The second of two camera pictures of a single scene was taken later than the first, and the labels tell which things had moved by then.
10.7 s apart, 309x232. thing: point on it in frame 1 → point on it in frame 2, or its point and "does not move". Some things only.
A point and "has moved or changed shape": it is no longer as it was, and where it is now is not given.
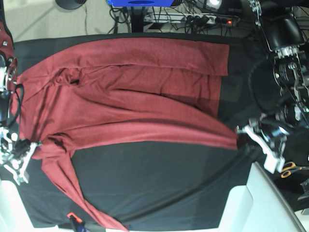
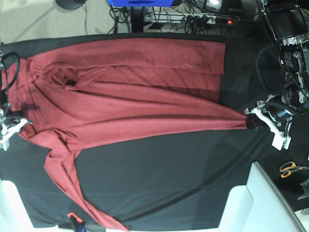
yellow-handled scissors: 288,167 does not move
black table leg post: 137,21 does not move
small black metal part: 305,185 does not move
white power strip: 192,18 does not move
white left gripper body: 18,161 → 7,130
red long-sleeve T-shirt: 111,89 has moved or changed shape
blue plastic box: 140,3 does not move
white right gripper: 271,163 → 281,140
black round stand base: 70,4 does not move
